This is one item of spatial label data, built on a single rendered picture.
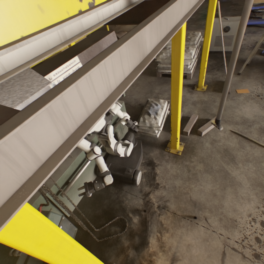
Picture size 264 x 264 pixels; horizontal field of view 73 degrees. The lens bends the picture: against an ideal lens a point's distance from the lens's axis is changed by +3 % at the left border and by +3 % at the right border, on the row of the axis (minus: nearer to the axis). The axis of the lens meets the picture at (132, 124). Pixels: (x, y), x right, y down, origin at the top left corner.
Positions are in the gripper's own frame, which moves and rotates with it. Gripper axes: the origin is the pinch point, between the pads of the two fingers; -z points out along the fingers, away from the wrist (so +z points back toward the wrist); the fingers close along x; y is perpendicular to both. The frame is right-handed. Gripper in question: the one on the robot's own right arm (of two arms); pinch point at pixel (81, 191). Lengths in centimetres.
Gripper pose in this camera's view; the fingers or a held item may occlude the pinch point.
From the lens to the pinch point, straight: 159.9
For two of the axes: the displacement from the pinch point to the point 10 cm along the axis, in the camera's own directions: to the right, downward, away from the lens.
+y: -1.4, -7.2, -6.8
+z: 9.2, -3.4, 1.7
